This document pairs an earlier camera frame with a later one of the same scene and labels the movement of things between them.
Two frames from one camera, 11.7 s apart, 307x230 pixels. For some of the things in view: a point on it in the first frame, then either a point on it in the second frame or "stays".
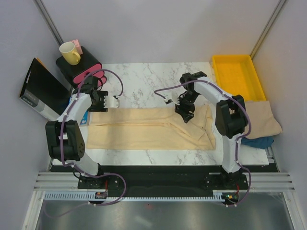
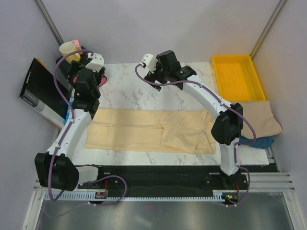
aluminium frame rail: x=258 y=181 stays
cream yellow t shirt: x=150 y=129 stays
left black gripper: x=100 y=109 → x=75 y=67
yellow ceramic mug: x=66 y=49 stays
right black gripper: x=183 y=110 → x=153 y=77
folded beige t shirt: x=264 y=123 stays
